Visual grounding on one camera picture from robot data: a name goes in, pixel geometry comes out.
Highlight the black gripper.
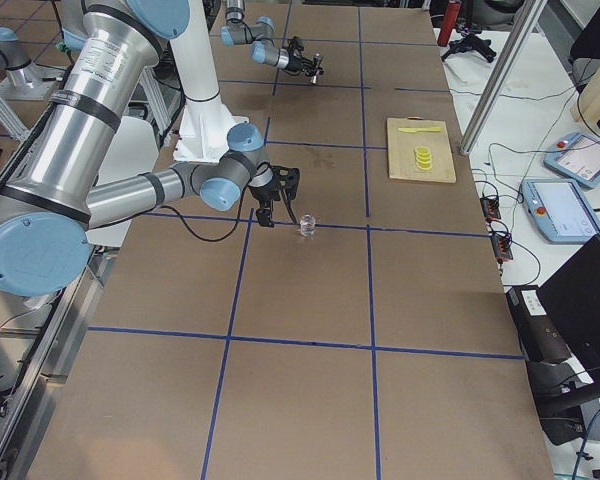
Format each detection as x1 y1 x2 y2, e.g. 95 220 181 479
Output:
284 36 324 80
248 164 300 228

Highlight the steel double jigger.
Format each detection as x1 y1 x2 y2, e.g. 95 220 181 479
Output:
310 65 322 85

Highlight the clear glass cup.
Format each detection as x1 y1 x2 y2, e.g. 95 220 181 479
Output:
299 214 316 238

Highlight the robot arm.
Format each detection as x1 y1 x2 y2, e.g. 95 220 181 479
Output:
220 0 324 85
0 1 300 297

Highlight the yellow plastic knife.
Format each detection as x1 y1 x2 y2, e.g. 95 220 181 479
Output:
397 126 442 134

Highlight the bamboo cutting board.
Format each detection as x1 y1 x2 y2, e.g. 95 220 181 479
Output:
386 118 456 184

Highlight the front lemon slice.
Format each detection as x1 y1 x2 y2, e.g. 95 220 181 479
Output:
416 162 433 171

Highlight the red cylinder bottle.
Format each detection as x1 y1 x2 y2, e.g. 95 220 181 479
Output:
437 0 462 47

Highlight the near blue teach pendant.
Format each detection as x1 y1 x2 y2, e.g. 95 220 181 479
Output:
521 179 600 245

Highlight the blue teach pendant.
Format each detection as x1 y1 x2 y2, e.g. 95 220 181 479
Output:
521 179 600 245
543 132 600 189

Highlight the far blue teach pendant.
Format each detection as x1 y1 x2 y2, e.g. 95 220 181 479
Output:
543 132 600 189

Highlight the black box with label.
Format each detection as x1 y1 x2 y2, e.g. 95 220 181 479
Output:
506 285 571 365

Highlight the black monitor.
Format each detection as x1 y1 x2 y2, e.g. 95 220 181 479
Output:
538 235 600 369

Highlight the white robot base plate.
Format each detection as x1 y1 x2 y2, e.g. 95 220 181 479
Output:
170 1 247 163

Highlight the aluminium frame post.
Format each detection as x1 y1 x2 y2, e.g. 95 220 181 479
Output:
459 0 547 156

